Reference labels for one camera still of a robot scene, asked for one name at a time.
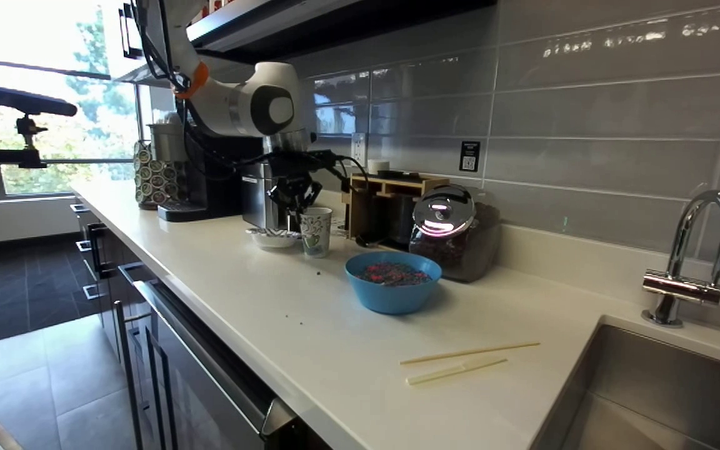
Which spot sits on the patterned white paper cup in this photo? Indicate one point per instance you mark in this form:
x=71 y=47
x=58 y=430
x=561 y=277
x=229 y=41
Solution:
x=315 y=232

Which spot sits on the pale wooden chopstick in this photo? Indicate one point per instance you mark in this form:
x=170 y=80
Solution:
x=470 y=352
x=456 y=371

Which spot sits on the black coffee machine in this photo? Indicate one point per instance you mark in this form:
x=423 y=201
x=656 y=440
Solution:
x=200 y=182

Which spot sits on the stainless steel sink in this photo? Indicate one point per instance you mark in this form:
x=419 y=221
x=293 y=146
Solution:
x=669 y=390

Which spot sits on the blue plastic bowl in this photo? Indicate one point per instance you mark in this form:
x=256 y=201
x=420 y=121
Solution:
x=391 y=297

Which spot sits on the dark open wall shelf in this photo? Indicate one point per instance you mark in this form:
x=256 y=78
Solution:
x=336 y=20

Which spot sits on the dark dishwasher front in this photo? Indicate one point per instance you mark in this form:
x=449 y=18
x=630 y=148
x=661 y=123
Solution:
x=200 y=375

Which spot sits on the colourful candy pile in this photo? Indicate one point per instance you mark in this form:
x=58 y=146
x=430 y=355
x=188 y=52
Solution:
x=393 y=273

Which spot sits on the white upper cabinet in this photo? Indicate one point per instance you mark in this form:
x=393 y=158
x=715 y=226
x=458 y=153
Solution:
x=114 y=38

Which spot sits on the chrome kitchen faucet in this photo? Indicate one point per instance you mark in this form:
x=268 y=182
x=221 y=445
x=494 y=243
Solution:
x=694 y=288

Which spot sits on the black wall outlet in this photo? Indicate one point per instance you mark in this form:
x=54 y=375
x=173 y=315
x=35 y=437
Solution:
x=469 y=156

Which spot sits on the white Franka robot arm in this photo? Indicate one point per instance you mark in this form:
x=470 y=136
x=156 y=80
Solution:
x=235 y=102

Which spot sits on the black toaster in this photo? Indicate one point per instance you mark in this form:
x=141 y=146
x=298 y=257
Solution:
x=380 y=213

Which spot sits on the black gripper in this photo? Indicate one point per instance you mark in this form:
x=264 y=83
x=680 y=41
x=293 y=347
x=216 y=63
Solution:
x=293 y=171

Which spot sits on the brushed steel canister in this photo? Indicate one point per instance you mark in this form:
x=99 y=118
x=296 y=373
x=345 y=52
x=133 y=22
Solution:
x=254 y=203

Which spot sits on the patterned glass jar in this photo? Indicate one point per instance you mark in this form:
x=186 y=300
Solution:
x=151 y=177

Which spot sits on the black camera on stand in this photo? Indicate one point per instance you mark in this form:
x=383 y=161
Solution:
x=18 y=101

